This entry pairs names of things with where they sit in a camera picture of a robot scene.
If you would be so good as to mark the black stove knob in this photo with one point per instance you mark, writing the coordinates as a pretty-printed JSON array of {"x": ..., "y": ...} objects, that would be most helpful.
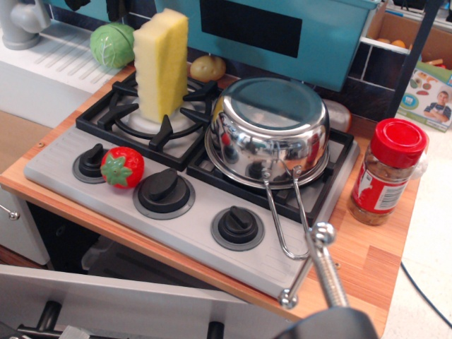
[
  {"x": 86, "y": 167},
  {"x": 237, "y": 229},
  {"x": 164, "y": 195}
]

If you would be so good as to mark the right black stove knob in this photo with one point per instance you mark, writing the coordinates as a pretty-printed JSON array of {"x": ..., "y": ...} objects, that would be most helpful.
[{"x": 237, "y": 229}]

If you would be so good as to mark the teal toy microwave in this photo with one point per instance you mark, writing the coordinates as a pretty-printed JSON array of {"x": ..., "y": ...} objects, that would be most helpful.
[{"x": 311, "y": 41}]

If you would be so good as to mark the right black burner grate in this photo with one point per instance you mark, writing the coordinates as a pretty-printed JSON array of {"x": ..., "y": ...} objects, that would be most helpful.
[{"x": 319, "y": 196}]

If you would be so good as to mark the black burner grate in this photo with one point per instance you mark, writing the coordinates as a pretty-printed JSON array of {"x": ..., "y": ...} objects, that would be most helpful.
[
  {"x": 319, "y": 196},
  {"x": 117, "y": 118}
]

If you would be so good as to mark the red toy strawberry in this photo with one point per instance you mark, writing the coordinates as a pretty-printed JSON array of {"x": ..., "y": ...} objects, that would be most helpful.
[{"x": 122, "y": 167}]

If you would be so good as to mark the shiny steel pot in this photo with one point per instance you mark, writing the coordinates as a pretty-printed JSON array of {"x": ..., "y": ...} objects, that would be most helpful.
[{"x": 271, "y": 134}]

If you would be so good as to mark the left black stove knob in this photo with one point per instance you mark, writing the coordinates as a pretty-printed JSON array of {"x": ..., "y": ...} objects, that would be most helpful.
[{"x": 86, "y": 167}]

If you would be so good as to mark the grey toy stove top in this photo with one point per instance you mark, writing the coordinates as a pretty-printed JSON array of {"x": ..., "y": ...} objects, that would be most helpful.
[{"x": 265, "y": 267}]

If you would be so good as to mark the red-lidded spice jar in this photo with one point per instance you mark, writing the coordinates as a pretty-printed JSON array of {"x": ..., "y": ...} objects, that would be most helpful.
[{"x": 388, "y": 164}]

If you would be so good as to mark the white toy sink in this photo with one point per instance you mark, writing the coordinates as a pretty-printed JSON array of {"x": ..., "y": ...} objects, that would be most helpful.
[{"x": 48, "y": 82}]

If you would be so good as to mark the small silver cabinet knob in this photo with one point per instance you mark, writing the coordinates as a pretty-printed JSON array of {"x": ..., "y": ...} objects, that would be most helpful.
[{"x": 12, "y": 214}]

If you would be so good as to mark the middle black stove knob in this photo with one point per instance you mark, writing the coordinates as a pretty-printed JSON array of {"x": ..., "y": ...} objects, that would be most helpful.
[{"x": 164, "y": 195}]

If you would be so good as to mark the left black burner grate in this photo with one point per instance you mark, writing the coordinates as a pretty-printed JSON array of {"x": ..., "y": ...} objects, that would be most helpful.
[{"x": 117, "y": 118}]

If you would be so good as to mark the green toy cabbage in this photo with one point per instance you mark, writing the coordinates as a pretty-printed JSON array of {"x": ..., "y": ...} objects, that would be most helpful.
[{"x": 112, "y": 45}]

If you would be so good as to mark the grey oven door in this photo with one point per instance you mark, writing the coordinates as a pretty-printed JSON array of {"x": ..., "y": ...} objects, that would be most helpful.
[{"x": 50, "y": 304}]

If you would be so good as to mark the toy potato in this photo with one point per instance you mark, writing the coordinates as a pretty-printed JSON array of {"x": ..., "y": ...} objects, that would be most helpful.
[{"x": 208, "y": 68}]

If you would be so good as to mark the grey toy faucet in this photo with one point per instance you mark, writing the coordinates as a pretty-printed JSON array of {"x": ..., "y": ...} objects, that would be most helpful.
[{"x": 22, "y": 23}]

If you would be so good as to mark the yellow sponge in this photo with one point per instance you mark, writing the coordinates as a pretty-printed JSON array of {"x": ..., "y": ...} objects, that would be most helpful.
[{"x": 160, "y": 48}]

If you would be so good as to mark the cardboard box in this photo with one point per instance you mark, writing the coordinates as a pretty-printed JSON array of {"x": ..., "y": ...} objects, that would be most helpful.
[{"x": 391, "y": 22}]

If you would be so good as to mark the silver oven door handle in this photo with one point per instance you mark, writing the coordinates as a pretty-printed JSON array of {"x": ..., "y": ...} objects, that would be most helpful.
[{"x": 319, "y": 237}]

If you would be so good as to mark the toy food box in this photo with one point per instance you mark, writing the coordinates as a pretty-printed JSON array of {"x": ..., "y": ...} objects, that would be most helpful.
[{"x": 427, "y": 97}]

